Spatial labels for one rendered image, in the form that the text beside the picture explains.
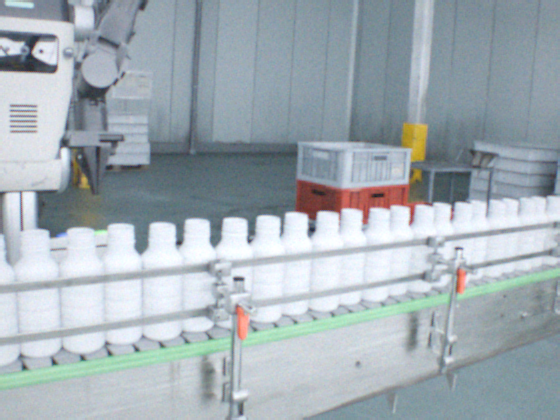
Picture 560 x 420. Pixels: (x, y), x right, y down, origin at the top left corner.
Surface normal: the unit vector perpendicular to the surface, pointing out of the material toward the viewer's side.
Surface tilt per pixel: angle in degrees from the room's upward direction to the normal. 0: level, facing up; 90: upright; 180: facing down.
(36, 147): 90
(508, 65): 90
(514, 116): 90
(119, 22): 99
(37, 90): 90
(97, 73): 70
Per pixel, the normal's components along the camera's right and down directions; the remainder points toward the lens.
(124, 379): 0.55, 0.19
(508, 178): -0.84, 0.04
